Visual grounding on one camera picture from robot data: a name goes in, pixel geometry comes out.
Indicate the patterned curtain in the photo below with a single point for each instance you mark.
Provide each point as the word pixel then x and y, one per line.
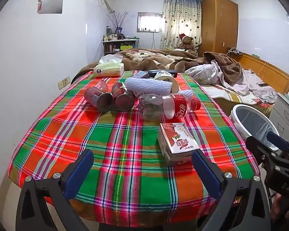
pixel 180 16

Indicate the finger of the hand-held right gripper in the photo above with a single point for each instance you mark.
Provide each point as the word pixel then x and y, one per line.
pixel 277 138
pixel 257 146

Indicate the light floral quilt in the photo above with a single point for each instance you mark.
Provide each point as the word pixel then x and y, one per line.
pixel 207 73

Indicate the grey drawer nightstand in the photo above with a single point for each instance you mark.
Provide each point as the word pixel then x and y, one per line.
pixel 284 113

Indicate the small window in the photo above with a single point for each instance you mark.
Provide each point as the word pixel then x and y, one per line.
pixel 149 21

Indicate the wall mirror sheet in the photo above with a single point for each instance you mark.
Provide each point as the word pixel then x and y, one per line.
pixel 53 0

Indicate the dark phone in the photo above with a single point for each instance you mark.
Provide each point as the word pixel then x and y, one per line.
pixel 262 84

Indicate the strawberry milk carton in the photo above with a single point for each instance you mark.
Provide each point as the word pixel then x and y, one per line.
pixel 175 139

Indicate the vase of dry branches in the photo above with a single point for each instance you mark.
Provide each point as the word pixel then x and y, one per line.
pixel 118 20

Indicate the floral bed sheet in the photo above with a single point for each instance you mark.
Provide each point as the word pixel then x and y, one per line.
pixel 231 95

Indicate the brown blanket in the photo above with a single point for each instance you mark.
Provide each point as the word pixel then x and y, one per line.
pixel 154 62

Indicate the clear plastic cup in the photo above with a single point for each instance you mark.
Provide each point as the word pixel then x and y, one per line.
pixel 101 86

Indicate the plaid tablecloth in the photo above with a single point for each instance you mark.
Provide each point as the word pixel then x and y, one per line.
pixel 110 149

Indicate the tissue pack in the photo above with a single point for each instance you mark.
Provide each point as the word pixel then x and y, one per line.
pixel 109 68

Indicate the clear bottle with red label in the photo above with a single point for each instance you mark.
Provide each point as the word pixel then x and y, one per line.
pixel 180 105

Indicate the wooden wardrobe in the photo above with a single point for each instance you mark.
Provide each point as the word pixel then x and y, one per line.
pixel 219 24

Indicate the yellow mattress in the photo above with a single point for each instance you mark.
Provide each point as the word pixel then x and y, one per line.
pixel 231 104

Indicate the power strip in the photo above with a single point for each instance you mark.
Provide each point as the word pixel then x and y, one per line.
pixel 236 51

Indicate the group of toiletry bottles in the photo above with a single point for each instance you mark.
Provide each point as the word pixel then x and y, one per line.
pixel 110 36

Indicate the brown teddy bear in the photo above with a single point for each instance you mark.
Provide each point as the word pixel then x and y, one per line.
pixel 186 43

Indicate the low shelf cabinet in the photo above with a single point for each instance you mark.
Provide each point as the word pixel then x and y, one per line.
pixel 115 47

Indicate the white trash bin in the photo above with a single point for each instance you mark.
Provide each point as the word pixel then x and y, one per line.
pixel 233 115

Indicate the red drink can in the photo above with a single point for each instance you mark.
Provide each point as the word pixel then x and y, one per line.
pixel 94 96
pixel 121 96

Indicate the small purple carton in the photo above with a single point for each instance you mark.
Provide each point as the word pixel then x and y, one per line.
pixel 141 74

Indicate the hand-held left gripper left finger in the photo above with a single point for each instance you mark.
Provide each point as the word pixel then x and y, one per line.
pixel 79 170

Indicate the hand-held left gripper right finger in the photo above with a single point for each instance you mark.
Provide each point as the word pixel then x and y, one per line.
pixel 207 170

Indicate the wooden headboard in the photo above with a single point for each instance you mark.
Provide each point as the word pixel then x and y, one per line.
pixel 274 74

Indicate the wall socket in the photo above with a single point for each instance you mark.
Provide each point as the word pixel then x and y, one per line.
pixel 63 83

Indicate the person's right hand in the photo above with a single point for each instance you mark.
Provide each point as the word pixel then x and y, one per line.
pixel 278 205

